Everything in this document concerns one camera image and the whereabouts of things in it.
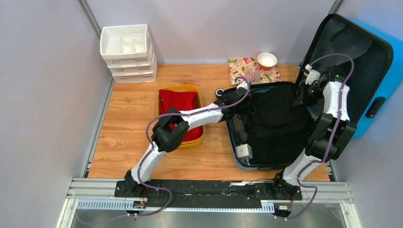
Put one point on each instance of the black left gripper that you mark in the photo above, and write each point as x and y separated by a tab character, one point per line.
251	109

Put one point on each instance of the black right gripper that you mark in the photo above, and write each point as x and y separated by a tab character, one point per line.
303	100

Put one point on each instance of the blue fish print suitcase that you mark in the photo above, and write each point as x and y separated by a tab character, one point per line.
349	71

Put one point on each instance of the black garment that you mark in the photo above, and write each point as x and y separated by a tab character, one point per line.
277	129

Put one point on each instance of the red cloth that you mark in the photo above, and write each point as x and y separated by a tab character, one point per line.
181	101

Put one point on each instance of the yellow plastic basket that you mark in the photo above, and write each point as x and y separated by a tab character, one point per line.
186	88

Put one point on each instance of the white plastic drawer unit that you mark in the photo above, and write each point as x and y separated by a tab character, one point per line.
129	53

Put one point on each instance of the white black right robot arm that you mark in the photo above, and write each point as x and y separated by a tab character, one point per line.
332	132

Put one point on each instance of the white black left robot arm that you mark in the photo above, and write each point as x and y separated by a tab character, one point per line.
170	129

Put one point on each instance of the black round cap item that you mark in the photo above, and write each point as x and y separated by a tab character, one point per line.
241	137

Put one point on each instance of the clear glass on tray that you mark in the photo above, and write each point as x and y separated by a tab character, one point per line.
252	74

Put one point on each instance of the floral pattern tray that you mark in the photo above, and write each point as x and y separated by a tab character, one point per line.
237	65

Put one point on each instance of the white square charger block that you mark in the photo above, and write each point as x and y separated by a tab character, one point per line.
244	152

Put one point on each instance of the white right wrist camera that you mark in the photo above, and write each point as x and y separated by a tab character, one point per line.
311	75

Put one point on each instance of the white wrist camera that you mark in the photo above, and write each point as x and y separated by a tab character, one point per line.
244	85
311	75

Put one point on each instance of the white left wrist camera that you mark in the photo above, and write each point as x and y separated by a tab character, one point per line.
244	85

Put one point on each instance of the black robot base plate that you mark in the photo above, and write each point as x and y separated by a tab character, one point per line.
208	194

